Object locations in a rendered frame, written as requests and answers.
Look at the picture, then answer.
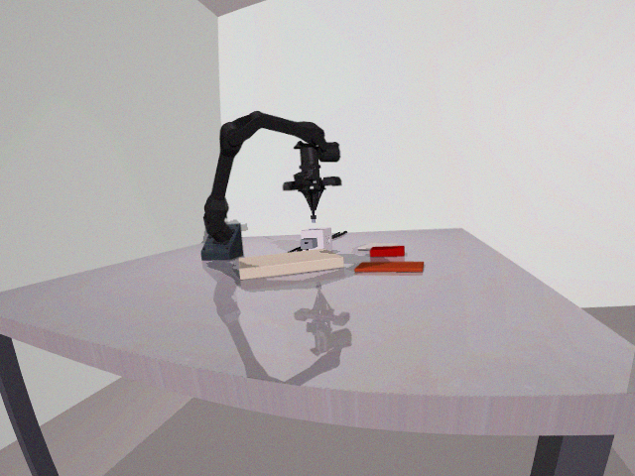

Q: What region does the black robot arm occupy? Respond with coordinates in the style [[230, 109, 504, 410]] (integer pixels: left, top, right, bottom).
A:
[[203, 111, 340, 245]]

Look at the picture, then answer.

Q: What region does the beige flat box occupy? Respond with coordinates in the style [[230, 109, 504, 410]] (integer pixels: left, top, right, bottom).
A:
[[239, 249, 344, 280]]

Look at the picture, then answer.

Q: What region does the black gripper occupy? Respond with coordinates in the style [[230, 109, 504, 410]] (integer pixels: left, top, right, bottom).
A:
[[282, 161, 342, 211]]

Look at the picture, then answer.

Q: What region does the orange flat slab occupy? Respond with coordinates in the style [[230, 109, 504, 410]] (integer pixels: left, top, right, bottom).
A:
[[354, 262, 424, 273]]

